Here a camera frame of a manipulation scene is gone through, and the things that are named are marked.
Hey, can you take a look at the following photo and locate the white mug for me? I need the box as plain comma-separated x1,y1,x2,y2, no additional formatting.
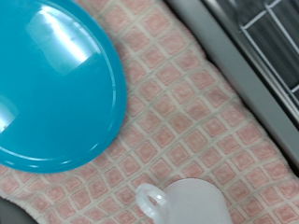
135,177,235,224

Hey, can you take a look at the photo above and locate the pink checked towel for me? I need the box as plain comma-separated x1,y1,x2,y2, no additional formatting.
0,0,299,224

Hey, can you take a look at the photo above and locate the blue plate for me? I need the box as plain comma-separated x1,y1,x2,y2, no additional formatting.
0,0,128,174

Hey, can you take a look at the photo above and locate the grey plastic drain tray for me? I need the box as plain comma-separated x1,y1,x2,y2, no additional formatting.
202,0,299,125

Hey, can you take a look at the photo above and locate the grey plastic crate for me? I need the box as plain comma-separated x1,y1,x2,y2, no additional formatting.
0,0,299,224

